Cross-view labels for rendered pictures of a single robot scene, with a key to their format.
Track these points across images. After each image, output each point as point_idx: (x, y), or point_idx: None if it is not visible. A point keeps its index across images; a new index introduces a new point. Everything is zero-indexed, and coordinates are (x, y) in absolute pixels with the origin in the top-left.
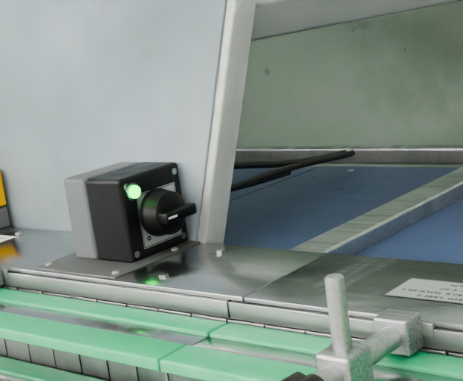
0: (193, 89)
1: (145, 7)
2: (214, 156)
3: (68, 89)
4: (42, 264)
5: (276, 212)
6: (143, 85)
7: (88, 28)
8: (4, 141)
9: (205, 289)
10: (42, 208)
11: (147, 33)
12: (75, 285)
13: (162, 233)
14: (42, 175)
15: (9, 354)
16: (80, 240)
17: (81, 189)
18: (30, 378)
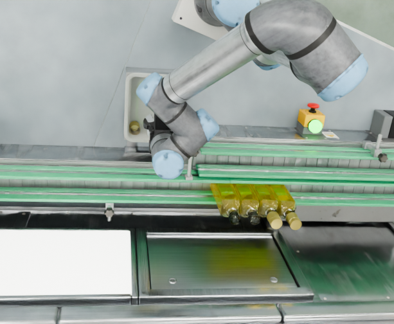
0: None
1: None
2: None
3: (359, 87)
4: (376, 140)
5: None
6: (389, 89)
7: (376, 70)
8: (321, 100)
9: None
10: (330, 122)
11: None
12: None
13: None
14: (335, 112)
15: (359, 167)
16: (384, 133)
17: (391, 119)
18: (383, 171)
